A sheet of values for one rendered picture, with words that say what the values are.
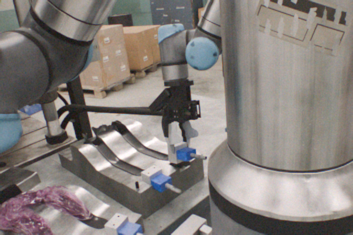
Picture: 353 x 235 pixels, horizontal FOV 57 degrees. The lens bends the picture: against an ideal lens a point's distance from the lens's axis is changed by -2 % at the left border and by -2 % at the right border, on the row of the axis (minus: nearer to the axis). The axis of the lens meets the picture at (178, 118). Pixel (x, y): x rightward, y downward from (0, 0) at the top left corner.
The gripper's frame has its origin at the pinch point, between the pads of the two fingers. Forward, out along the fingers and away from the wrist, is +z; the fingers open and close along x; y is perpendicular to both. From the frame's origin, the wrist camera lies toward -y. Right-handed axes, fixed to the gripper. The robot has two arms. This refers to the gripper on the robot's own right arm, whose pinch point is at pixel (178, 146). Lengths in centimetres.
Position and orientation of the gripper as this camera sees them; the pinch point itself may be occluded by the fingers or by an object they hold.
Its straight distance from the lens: 99.5
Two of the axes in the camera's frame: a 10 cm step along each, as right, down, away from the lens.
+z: 1.1, 9.8, 1.9
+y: 6.9, 0.6, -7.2
